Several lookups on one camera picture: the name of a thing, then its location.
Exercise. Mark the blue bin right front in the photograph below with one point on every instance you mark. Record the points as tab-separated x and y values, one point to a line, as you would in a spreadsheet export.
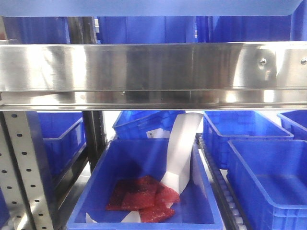
269	178

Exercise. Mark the tilted blue bin behind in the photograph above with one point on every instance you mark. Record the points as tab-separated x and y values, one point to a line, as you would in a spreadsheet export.
142	124

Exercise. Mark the white paper strip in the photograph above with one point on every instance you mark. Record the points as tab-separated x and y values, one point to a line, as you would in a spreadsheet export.
182	153

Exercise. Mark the blue bin with red bags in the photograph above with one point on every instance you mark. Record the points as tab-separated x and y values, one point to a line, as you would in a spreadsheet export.
200	212

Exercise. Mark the black vertical rack post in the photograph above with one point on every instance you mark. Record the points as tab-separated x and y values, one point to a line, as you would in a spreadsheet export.
95	135

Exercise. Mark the blue plastic tray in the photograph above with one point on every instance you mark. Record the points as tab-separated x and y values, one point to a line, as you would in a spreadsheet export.
37	8

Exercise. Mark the blue bin lower left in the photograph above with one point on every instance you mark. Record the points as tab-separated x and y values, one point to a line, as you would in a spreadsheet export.
63	136

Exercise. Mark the stainless steel shelf beam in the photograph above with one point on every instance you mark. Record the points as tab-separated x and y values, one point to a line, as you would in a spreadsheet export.
204	76

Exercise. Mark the blue bin upper left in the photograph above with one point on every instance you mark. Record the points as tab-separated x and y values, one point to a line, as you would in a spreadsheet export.
37	30

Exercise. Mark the blue bin right rear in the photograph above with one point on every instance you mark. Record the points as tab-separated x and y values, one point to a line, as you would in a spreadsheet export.
221	126

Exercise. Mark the black roller rail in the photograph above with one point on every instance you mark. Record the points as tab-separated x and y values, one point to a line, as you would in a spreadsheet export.
230	210

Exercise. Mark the blue bin upper right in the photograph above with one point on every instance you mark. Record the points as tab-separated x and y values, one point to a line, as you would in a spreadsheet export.
220	29

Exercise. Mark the blue bin far right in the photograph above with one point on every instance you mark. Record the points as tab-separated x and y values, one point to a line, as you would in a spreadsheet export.
295	122

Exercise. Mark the perforated metal shelf post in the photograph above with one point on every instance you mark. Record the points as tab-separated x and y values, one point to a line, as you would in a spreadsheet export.
25	175

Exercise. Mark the blue bin upper centre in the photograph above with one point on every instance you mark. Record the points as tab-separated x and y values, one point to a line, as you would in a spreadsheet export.
147	29

